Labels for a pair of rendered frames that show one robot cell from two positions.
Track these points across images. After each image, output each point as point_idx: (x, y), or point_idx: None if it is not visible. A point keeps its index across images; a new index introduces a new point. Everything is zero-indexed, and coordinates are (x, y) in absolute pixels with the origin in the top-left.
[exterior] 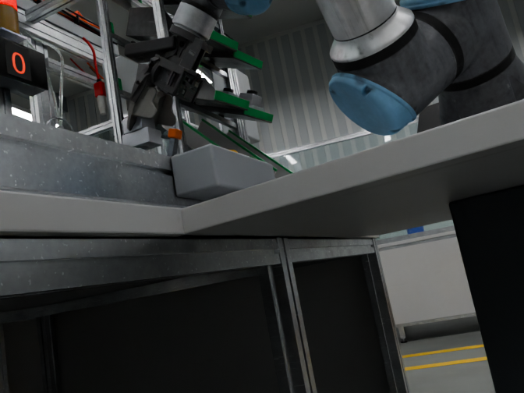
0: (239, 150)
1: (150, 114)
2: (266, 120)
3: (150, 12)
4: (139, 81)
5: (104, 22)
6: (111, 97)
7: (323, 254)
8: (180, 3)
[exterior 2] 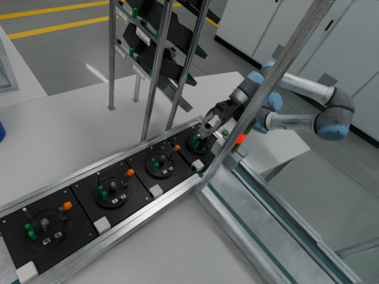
0: (171, 85)
1: (217, 129)
2: None
3: (183, 30)
4: (224, 124)
5: (165, 38)
6: (154, 86)
7: None
8: (245, 96)
